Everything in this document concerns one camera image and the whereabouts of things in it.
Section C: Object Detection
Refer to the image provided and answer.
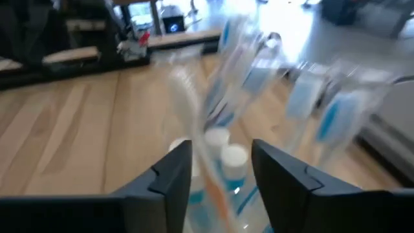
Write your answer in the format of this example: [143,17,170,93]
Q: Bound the clear plastic organizer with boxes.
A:
[151,45,398,233]

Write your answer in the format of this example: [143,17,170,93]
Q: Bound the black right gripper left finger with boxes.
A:
[0,139,193,233]

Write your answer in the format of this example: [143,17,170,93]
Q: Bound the black box with light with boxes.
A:
[160,13,188,34]

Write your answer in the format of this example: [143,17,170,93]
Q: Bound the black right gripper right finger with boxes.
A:
[251,139,414,233]

